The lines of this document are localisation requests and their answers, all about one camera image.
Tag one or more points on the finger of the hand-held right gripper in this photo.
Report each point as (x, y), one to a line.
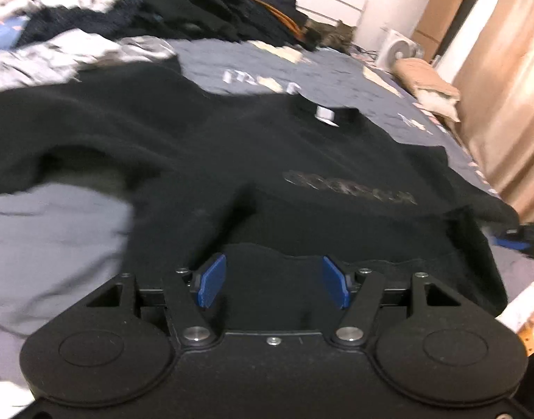
(509, 240)

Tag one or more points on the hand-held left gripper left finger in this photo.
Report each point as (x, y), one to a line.
(212, 279)

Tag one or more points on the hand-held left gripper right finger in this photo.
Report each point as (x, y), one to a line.
(336, 281)

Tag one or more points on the black sweatshirt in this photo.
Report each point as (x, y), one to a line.
(249, 152)

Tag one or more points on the pile of dark clothes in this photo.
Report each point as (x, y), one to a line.
(205, 13)

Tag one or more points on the beige curtain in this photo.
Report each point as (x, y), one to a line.
(502, 96)

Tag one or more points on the beige quilted cushion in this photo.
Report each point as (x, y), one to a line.
(424, 76)

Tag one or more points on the grey quilted fish-print bedspread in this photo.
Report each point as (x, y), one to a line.
(336, 83)

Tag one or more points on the white desk fan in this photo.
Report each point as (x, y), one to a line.
(395, 50)

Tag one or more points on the black framed board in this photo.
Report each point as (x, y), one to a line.
(465, 17)

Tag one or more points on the white garment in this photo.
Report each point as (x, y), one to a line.
(131, 50)

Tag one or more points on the rolled tan mat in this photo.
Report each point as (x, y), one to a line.
(450, 4)

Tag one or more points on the tabby cat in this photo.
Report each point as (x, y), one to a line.
(332, 37)

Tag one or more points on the navy dotted garment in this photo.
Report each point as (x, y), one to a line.
(74, 22)

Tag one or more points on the blue quilted pillow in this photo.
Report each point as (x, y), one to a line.
(2, 30)

